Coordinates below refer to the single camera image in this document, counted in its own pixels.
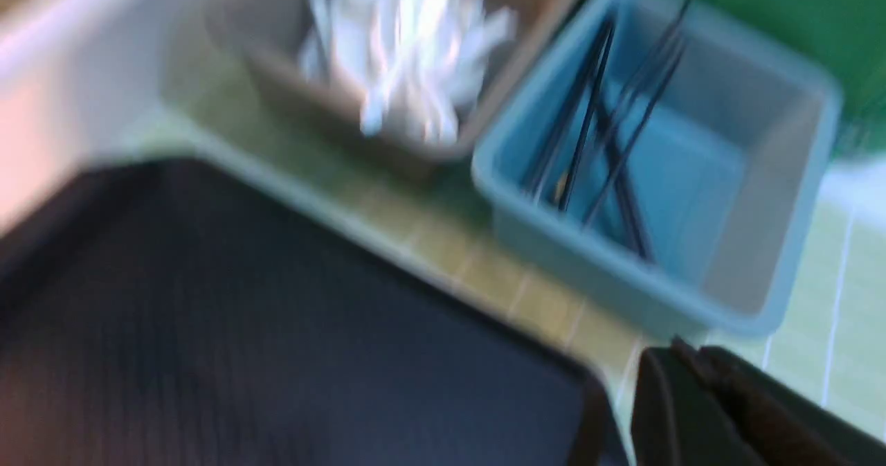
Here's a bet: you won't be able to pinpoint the large white plastic tub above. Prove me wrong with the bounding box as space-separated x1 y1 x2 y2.
2 0 224 232

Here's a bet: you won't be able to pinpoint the black chopsticks in bin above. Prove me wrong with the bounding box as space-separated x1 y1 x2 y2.
521 0 694 263

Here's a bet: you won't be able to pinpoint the black serving tray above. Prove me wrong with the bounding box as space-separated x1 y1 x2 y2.
1 158 629 465

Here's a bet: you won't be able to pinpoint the green checkered tablecloth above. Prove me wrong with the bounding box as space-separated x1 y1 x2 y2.
129 111 884 440

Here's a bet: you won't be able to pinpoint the pile of white spoons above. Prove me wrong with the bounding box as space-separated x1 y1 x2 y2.
297 0 518 146

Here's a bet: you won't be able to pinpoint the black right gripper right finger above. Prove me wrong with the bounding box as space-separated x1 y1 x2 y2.
695 346 885 465

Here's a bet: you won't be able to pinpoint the grey plastic spoon bin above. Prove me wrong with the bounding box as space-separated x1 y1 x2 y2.
206 0 579 179

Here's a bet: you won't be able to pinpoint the green cloth backdrop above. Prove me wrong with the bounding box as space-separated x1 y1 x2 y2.
705 0 885 159

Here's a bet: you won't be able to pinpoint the blue plastic chopstick bin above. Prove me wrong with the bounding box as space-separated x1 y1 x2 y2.
472 0 844 337

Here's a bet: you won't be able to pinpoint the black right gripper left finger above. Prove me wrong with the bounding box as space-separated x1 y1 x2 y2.
630 346 766 465

